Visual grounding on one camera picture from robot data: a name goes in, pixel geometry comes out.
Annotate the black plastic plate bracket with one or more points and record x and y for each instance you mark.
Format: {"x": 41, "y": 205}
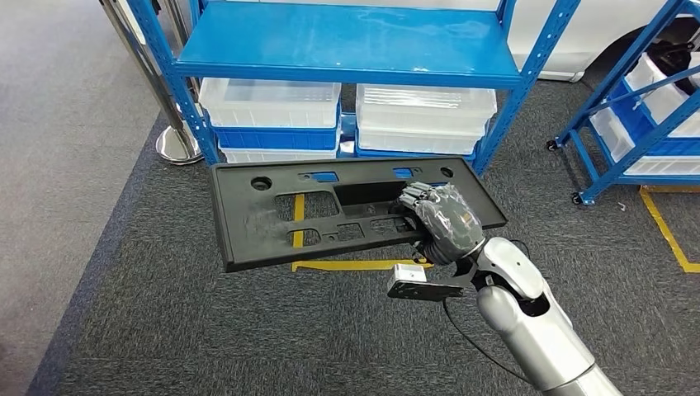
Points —
{"x": 246, "y": 229}

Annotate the chrome stanchion post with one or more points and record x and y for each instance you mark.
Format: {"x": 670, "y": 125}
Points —
{"x": 140, "y": 65}
{"x": 176, "y": 27}

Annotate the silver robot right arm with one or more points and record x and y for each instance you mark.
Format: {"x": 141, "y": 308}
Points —
{"x": 525, "y": 328}

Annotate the blue wheeled shelf cart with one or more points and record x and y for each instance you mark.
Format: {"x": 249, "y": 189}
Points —
{"x": 656, "y": 179}

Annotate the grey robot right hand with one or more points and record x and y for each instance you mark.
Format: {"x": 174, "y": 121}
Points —
{"x": 448, "y": 218}

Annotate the blue steel shelf rack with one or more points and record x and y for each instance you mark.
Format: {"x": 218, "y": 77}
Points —
{"x": 328, "y": 43}

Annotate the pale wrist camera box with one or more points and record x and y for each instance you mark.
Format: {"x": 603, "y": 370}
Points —
{"x": 407, "y": 273}

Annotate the black camera bracket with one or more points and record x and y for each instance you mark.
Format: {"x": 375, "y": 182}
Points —
{"x": 421, "y": 292}

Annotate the white car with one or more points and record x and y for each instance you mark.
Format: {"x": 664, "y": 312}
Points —
{"x": 574, "y": 33}

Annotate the black plastic part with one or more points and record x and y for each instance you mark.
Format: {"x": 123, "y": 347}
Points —
{"x": 670, "y": 60}

